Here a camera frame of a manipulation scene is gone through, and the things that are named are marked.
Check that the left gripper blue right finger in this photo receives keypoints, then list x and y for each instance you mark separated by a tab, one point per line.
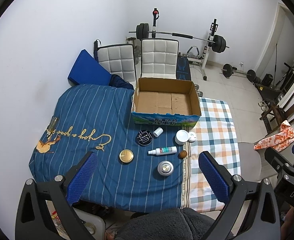
228	189

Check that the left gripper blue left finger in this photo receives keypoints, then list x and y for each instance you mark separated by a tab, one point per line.
67	189

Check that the brown walnut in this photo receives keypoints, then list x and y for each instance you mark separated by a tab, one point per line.
182	155

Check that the silver round tin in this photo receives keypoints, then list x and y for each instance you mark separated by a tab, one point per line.
165	168

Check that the gold round tin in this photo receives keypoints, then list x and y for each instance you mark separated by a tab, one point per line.
126	156

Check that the white round jar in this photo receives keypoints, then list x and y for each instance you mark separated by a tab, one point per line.
181	137

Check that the white green spray bottle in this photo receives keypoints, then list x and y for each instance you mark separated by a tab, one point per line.
163	151

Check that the small white pill bottle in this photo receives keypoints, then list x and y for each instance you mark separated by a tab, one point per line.
157	132

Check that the black round patterned tin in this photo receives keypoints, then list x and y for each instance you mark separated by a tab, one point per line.
144	137

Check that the cardboard box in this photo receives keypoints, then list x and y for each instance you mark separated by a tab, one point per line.
165	102

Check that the orange white floral cloth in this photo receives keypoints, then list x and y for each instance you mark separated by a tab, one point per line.
279	141

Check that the brown wooden chair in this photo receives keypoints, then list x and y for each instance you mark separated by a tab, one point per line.
276	115

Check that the dark fleece garment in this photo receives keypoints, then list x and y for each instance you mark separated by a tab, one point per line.
172	223

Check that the plaid checkered blanket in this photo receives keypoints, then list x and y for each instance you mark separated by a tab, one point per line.
215	133

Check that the small glass bottle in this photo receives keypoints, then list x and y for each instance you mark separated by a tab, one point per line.
52	125

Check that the small white square cap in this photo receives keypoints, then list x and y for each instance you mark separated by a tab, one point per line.
192	137

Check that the blue striped bedsheet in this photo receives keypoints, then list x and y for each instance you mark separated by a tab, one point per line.
98	119

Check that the dumbbell on floor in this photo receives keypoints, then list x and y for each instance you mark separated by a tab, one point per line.
199	93

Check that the barbell on floor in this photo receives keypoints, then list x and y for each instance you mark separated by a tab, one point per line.
228	70

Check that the dark blue cloth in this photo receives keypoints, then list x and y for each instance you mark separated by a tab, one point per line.
118	82

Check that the blue foam cushion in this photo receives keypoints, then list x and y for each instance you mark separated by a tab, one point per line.
86	70

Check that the blue black bench pad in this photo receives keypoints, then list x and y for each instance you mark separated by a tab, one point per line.
183	69

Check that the left white padded chair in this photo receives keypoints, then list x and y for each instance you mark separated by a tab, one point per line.
117	59

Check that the white padded chair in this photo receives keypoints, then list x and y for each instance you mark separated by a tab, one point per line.
159	58
117	59

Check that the right white padded chair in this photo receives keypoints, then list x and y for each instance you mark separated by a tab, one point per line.
159	58

